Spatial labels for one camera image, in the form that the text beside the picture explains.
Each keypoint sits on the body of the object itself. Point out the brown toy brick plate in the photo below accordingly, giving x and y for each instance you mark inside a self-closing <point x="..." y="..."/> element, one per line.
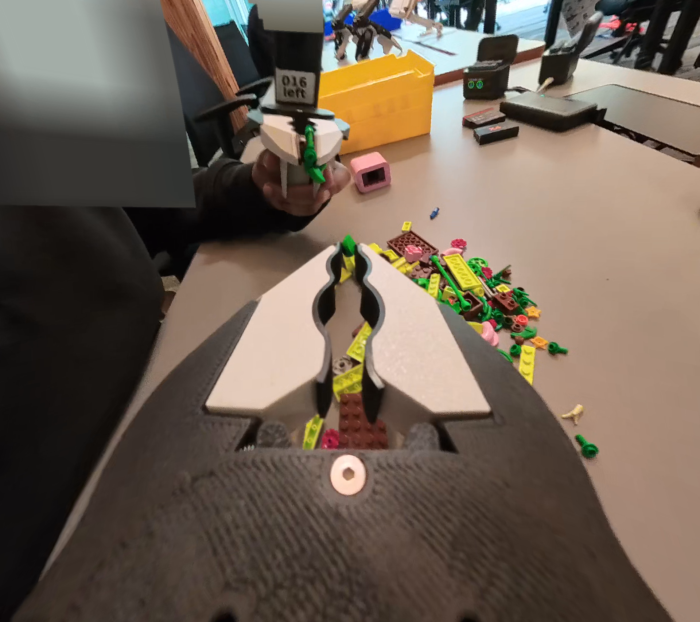
<point x="410" y="242"/>
<point x="361" y="425"/>

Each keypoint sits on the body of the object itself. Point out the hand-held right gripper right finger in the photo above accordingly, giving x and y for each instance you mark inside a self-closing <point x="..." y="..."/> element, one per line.
<point x="426" y="354"/>

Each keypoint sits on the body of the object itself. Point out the person's left forearm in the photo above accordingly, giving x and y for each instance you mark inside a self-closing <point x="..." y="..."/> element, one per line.
<point x="208" y="201"/>

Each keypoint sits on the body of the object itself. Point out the black charger case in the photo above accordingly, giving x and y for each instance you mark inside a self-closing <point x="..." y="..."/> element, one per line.
<point x="563" y="59"/>

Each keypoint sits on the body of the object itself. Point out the pile of small toy bricks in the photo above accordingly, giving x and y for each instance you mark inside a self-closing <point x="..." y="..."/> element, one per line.
<point x="465" y="294"/>

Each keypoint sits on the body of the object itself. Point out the black camera battery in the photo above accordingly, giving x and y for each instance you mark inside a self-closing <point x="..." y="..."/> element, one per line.
<point x="484" y="118"/>
<point x="496" y="133"/>

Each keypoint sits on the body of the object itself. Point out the green leafy stalk piece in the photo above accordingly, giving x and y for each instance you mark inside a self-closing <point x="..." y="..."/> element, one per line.
<point x="311" y="152"/>

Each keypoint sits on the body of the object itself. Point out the pink printed round tile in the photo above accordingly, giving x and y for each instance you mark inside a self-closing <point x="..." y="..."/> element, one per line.
<point x="414" y="252"/>

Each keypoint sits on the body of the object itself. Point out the pink arch toy piece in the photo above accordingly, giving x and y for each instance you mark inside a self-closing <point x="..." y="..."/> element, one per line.
<point x="490" y="333"/>

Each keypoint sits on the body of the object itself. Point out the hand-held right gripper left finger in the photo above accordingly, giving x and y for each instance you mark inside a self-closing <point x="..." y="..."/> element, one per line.
<point x="268" y="354"/>

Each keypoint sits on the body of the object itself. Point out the green toy wheel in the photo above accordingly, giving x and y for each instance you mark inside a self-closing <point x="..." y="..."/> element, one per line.
<point x="477" y="264"/>

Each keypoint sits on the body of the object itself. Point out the magenta flower toy piece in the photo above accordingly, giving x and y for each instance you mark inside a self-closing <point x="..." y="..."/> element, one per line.
<point x="330" y="438"/>
<point x="458" y="244"/>

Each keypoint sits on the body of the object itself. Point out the narrow lime toy plate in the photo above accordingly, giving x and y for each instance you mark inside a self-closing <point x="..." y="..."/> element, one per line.
<point x="528" y="364"/>

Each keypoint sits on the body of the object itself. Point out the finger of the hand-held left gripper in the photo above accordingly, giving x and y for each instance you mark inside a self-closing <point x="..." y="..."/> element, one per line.
<point x="281" y="138"/>
<point x="330" y="138"/>

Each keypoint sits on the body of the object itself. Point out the black flat power box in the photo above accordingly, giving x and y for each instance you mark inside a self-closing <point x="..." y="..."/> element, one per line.
<point x="552" y="111"/>

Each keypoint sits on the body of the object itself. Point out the small green bud piece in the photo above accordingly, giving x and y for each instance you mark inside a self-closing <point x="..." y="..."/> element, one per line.
<point x="348" y="245"/>

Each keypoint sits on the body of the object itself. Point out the wooden pillar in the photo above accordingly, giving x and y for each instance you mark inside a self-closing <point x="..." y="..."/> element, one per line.
<point x="186" y="21"/>

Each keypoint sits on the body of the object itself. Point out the tan twig toy piece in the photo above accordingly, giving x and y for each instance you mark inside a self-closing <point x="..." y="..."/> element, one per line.
<point x="573" y="412"/>

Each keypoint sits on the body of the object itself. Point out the person's left hand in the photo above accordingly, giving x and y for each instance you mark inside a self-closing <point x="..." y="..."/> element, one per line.
<point x="295" y="201"/>

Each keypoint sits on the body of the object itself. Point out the pink toy brick pot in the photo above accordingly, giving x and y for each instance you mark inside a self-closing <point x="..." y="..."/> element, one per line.
<point x="369" y="171"/>

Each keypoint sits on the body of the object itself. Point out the green toy stem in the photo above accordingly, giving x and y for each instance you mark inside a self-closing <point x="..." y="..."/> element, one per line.
<point x="451" y="280"/>

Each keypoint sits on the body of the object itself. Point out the black tabletop gadget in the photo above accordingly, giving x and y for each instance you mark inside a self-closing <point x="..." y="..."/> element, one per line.
<point x="342" y="34"/>
<point x="372" y="34"/>

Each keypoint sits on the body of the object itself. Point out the long wide lime plate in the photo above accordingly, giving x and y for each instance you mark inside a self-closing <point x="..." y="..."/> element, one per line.
<point x="462" y="272"/>

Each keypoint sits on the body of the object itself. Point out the black charger with green lights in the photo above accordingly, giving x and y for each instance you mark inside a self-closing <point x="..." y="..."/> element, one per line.
<point x="486" y="75"/>

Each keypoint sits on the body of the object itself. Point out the pink curved toy tube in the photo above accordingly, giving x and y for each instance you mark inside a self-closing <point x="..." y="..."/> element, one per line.
<point x="453" y="252"/>

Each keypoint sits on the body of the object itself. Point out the yellow plastic bin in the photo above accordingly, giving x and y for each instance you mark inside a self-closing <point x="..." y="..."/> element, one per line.
<point x="377" y="97"/>

